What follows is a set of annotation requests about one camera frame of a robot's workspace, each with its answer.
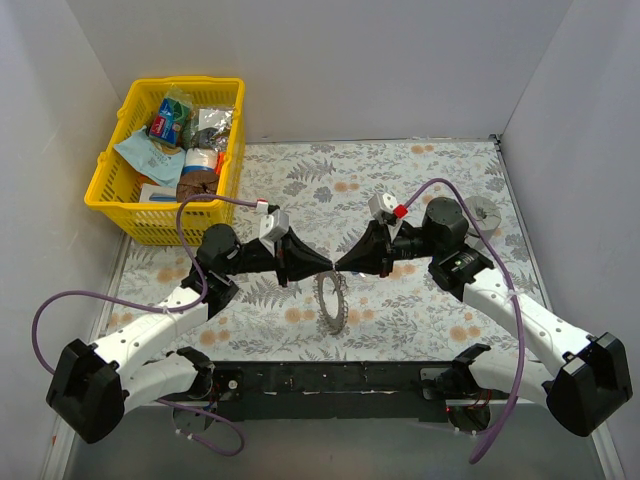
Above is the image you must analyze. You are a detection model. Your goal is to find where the silver foil bag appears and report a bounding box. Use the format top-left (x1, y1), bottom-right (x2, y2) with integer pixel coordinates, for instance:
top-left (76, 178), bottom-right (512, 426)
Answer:
top-left (191, 108), bottom-right (234, 152)

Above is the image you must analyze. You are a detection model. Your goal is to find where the light blue paper pouch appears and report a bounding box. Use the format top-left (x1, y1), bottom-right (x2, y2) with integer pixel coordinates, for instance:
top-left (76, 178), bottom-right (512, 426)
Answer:
top-left (114, 127), bottom-right (186, 187)

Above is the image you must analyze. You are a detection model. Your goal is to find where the yellow plastic basket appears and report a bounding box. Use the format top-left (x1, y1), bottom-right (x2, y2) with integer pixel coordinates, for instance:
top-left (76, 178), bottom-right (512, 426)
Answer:
top-left (84, 76), bottom-right (245, 246)

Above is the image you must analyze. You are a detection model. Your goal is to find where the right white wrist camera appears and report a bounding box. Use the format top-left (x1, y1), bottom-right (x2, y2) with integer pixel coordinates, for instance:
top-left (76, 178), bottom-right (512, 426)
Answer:
top-left (368, 192), bottom-right (407, 241)

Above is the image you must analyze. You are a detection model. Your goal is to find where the grey paper wrapped roll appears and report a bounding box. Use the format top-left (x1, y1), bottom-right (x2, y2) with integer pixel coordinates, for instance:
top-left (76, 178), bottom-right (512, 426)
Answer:
top-left (464, 196), bottom-right (502, 251)

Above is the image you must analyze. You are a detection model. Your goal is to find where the white blue box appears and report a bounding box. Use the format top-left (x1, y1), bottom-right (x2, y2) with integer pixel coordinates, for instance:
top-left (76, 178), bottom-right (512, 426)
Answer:
top-left (138, 183), bottom-right (177, 203)

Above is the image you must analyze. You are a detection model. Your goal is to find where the metal disc keyring holder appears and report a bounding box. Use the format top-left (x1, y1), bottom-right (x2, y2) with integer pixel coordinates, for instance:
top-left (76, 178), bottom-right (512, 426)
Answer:
top-left (314, 271), bottom-right (348, 336)

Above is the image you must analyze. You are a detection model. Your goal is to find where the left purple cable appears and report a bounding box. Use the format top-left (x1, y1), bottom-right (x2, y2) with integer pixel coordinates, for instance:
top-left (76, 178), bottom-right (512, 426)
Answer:
top-left (31, 194), bottom-right (271, 457)

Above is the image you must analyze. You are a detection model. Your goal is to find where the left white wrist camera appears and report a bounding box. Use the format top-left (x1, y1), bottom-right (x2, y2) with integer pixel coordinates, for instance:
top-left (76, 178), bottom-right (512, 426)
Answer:
top-left (258, 209), bottom-right (290, 256)

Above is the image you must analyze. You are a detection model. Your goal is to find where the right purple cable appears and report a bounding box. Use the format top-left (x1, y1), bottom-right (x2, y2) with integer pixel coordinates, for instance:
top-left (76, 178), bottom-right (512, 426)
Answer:
top-left (399, 177), bottom-right (526, 465)

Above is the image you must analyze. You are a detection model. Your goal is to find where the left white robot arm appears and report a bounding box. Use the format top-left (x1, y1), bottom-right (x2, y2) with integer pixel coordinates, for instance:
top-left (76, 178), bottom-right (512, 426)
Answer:
top-left (46, 224), bottom-right (333, 443)

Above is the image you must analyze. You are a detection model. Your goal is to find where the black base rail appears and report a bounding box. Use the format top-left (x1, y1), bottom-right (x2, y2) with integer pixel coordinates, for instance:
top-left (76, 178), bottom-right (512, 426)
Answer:
top-left (154, 357), bottom-right (516, 424)

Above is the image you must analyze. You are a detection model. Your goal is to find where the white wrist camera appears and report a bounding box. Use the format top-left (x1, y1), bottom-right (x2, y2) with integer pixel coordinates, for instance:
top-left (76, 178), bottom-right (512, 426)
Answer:
top-left (258, 209), bottom-right (290, 256)
top-left (368, 192), bottom-right (407, 241)

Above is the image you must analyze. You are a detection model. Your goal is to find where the purple cable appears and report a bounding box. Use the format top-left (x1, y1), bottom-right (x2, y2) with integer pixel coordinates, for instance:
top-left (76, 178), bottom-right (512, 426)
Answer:
top-left (31, 194), bottom-right (271, 457)
top-left (399, 177), bottom-right (526, 465)

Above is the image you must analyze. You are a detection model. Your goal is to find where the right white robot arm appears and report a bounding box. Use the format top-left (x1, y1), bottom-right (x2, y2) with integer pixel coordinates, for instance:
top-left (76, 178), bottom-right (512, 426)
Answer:
top-left (335, 194), bottom-right (633, 437)

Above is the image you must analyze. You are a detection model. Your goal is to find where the red blue snack pack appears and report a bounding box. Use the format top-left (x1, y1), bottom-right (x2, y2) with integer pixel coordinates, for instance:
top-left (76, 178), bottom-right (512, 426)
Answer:
top-left (148, 113), bottom-right (181, 147)

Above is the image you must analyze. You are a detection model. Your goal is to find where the green snack packet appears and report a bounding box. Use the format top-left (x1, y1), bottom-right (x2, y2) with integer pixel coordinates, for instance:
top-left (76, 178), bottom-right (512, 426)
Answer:
top-left (159, 85), bottom-right (193, 122)

